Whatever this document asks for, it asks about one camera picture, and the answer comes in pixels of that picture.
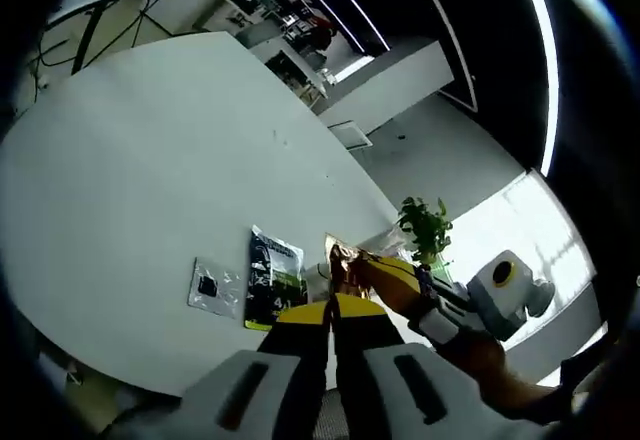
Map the potted green plant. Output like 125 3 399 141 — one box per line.
396 196 454 281

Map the clear skincare sachet dark label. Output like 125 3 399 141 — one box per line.
187 257 246 320

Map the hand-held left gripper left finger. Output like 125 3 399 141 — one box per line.
107 302 334 440

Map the person's right hand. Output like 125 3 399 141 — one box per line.
447 332 507 392

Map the pale office desk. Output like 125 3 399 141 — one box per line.
249 34 331 111

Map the ceiling light strip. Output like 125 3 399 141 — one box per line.
514 0 560 176

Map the green black skincare sachet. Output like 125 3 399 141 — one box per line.
243 224 309 331

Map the gold skincare sachet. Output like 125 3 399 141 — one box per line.
323 232 381 306

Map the white office chair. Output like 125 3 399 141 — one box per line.
328 119 374 150

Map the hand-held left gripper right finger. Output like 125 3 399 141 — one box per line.
332 293 551 440

